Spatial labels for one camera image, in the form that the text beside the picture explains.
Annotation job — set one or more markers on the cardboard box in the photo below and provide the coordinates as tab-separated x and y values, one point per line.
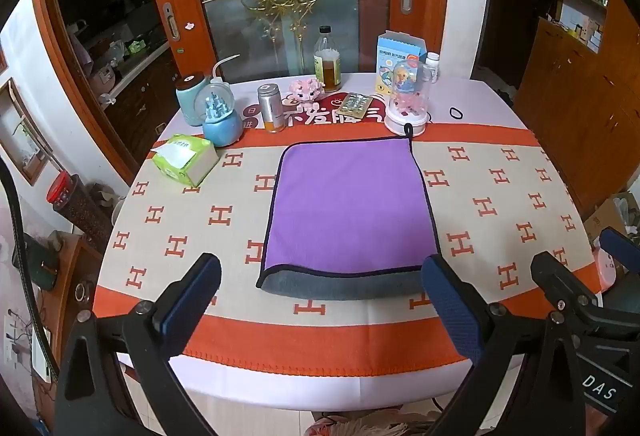
602	221

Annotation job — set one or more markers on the clear dome toy display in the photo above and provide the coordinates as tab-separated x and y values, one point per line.
407	96

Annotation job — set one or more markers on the glass bottle with amber liquid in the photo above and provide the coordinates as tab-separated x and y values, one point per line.
327	66

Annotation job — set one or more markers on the wooden picture frame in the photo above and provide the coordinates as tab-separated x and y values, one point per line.
25	166

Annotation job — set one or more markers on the pink block toy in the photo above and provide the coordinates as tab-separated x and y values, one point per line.
306	87

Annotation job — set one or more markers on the pill blister pack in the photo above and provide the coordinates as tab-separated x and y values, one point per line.
352	104

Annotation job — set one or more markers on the white pill bottle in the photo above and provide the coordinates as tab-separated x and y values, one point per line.
433	66

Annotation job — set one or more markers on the green tissue pack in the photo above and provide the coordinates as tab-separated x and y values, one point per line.
182	161

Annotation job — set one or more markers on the red lidded dark jar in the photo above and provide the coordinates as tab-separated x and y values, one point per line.
80	211

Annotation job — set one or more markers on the teal lidded cup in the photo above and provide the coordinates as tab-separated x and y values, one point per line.
190	101

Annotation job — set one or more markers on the blue castle snow globe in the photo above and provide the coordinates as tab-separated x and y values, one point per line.
222	126

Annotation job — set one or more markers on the pink round object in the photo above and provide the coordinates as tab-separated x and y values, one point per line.
606	268

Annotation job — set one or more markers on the purple towel with grey underside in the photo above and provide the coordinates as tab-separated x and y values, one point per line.
350	206

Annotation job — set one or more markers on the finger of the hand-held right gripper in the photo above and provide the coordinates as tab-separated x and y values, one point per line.
552	273
622	248

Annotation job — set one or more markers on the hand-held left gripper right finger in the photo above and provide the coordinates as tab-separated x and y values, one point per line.
450	302

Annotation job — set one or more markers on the silver orange canister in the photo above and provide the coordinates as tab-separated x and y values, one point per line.
271	109

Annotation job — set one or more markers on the light blue carton box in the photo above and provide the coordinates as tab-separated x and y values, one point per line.
395	49

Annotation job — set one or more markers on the dark green handbag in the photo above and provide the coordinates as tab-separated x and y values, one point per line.
42	266

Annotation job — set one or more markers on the orange beige patterned table blanket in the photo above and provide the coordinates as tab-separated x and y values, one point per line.
500	216

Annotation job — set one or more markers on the wooden shelf cabinet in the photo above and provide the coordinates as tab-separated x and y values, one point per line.
575	106

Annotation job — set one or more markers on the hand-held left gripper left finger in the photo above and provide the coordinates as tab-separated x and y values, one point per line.
192	297

